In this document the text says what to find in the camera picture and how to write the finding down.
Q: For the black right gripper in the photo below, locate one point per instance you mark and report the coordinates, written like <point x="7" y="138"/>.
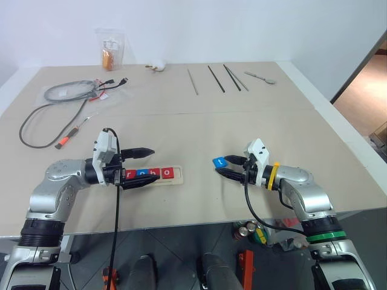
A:
<point x="249" y="173"/>

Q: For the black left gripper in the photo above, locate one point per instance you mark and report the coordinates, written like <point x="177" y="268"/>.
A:
<point x="116" y="172"/>

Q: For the blue letter t block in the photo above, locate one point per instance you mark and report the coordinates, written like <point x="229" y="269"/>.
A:
<point x="219" y="162"/>

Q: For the red letter o block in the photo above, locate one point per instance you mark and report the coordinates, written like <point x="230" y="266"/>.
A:
<point x="167" y="173"/>

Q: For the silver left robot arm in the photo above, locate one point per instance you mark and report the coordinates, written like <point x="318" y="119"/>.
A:
<point x="51" y="199"/>

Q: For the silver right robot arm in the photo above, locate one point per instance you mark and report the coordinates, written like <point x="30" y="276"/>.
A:
<point x="314" y="202"/>

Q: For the blue letter o block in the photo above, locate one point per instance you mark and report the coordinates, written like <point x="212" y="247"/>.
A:
<point x="142" y="173"/>

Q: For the red letter r block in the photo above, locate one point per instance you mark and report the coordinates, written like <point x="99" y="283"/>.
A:
<point x="130" y="174"/>

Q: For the red letter b block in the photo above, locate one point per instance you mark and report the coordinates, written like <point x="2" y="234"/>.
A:
<point x="154" y="172"/>

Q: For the wooden letter tray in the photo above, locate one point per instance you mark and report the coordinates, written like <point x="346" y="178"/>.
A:
<point x="178" y="176"/>

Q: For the yellow right wrist band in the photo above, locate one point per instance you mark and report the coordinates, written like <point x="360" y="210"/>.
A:
<point x="272" y="176"/>

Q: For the metal cans under table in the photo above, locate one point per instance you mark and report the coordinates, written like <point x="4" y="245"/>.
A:
<point x="243" y="230"/>

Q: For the flat clear plastic bag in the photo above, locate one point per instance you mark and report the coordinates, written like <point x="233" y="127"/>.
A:
<point x="116" y="98"/>

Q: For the small red white tag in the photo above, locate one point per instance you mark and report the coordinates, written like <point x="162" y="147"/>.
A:
<point x="101" y="96"/>

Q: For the thin grey chopstick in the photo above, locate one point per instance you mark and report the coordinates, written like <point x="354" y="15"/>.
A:
<point x="193" y="82"/>
<point x="240" y="81"/>

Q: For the thin dark chopstick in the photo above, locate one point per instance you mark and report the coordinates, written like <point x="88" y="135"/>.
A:
<point x="232" y="77"/>
<point x="216" y="78"/>

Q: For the crumpled clear plastic bag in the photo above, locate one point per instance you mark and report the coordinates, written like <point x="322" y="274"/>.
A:
<point x="287" y="241"/>

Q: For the grey metal spoon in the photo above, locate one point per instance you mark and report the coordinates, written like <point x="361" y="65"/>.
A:
<point x="260" y="77"/>

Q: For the orange black clamp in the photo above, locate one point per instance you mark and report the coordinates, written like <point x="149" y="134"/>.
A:
<point x="246" y="269"/>
<point x="110" y="278"/>

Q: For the white plug with brass prongs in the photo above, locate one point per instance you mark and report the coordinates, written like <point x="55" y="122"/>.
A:
<point x="158" y="65"/>

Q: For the dark rounded shape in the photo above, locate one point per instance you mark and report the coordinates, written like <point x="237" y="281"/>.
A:
<point x="142" y="273"/>
<point x="216" y="272"/>

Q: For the grey table leg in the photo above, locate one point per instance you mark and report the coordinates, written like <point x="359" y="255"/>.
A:
<point x="65" y="249"/>

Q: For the clear bag with orange contents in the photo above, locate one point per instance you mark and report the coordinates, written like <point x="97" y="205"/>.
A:
<point x="110" y="51"/>

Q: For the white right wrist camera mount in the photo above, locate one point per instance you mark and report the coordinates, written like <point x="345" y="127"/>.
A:
<point x="260" y="151"/>

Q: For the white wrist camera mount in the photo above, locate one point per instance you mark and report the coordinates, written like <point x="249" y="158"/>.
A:
<point x="260" y="151"/>
<point x="104" y="145"/>

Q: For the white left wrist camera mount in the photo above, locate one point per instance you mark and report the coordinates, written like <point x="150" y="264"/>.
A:
<point x="104" y="145"/>

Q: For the dark door frame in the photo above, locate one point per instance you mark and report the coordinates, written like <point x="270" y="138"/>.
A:
<point x="356" y="71"/>

